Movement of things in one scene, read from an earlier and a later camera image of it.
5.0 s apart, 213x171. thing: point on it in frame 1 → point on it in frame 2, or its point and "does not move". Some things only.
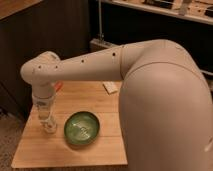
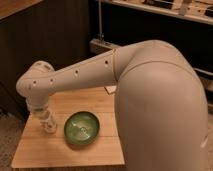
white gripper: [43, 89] → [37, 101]
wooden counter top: [11, 7] does not move
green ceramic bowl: [81, 128] does not move
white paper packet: [110, 86] does not move
